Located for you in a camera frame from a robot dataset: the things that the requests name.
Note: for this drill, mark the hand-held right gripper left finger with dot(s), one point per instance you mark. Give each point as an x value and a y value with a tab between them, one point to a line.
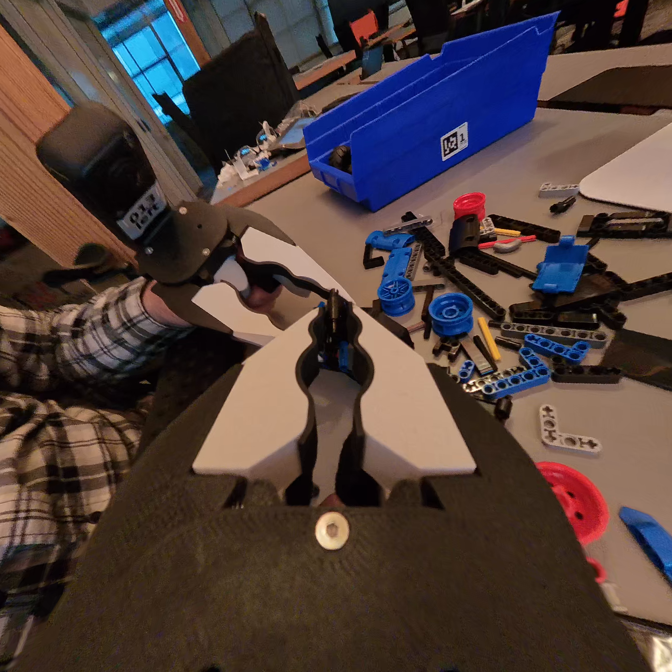
252	420

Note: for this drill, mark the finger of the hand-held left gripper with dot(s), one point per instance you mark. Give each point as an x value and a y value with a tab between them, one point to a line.
231	309
283	257

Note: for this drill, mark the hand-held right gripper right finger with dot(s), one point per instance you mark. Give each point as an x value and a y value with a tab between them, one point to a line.
420	420

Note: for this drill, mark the black connector piece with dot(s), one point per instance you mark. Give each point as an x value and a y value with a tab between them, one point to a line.
335	315

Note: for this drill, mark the grey desk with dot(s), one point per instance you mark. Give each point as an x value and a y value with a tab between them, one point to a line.
525	157

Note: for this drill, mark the dark desk pad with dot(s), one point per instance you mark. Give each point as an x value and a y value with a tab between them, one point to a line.
619	89

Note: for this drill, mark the person's left hand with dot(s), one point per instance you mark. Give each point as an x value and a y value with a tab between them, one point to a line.
165	307

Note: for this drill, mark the blue small connector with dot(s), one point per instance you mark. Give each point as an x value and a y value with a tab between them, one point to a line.
466	370

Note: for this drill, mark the black small connector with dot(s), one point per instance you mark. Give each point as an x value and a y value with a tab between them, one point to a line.
503	408

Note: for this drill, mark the blue angle beam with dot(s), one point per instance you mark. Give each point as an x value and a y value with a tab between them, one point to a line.
514	378
551	349

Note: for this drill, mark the black thin axle piece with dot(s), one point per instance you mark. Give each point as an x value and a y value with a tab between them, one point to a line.
428	315

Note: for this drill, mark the white small gadgets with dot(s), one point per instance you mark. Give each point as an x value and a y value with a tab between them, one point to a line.
246	157

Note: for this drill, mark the blue curved panel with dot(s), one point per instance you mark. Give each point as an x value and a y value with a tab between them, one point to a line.
388	240

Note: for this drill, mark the blue wheel rim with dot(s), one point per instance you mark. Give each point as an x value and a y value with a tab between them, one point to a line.
396	296
451	315

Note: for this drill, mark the black rubber tire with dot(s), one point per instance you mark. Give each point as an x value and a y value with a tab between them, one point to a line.
340	159

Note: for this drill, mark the blue flat holed panel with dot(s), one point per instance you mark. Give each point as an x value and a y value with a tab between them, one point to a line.
401	265

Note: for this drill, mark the grey tablet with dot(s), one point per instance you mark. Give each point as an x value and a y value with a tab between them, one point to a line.
294	139

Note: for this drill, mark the light grey angle connector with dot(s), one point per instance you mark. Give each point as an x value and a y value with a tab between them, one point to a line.
548	430

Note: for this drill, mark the grey long beam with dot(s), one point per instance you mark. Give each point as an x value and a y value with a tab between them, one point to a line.
409	224

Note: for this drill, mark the long black holed beam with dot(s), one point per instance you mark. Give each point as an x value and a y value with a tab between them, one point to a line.
462	278

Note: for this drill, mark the blue storage bin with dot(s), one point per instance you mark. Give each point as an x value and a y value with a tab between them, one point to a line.
399	157

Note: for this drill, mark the dark grey holed beam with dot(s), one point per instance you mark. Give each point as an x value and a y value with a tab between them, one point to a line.
556	332

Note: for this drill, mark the red wheel rim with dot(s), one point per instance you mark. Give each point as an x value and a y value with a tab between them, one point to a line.
470	206
572	498

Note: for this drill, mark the heap of black beams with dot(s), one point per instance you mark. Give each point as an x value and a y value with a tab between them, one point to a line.
556	316

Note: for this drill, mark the wooden cabinet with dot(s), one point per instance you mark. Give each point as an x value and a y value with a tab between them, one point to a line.
21	173

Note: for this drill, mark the black curved panel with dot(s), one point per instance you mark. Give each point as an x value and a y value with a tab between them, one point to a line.
464	233

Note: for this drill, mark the window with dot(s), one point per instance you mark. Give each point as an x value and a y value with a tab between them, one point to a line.
152	57

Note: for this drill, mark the light grey small connector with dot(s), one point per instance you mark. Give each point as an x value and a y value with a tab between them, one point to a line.
486	225

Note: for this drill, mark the blue hinged fender panel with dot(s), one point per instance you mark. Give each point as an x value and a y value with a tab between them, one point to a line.
559	267

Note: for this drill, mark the yellow short axle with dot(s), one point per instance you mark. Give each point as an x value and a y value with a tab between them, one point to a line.
507	232

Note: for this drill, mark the red axle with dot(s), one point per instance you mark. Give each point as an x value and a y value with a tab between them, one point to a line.
527	239

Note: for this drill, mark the laptop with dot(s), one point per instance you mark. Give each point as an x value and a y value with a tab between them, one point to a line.
372	62

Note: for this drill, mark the black square flat panel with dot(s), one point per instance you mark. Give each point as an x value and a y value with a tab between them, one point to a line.
640	357

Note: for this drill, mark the orange chair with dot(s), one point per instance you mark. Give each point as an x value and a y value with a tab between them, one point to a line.
363	26

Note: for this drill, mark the black stubby pin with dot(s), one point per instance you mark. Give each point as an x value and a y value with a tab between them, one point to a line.
563	204

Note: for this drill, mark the light grey short beam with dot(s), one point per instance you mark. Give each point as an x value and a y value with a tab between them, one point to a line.
558	190

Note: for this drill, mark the clear plastic parts bag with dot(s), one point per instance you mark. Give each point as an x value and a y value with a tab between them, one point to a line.
656	651

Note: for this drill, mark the white rounded board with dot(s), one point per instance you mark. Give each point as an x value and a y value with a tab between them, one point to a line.
640	173

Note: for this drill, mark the grey table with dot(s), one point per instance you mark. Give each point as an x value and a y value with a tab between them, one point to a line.
556	57

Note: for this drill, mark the black bracket piece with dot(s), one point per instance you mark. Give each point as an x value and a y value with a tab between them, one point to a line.
367	260

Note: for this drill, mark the black rectangular frame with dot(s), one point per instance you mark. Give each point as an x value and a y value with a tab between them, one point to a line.
619	225

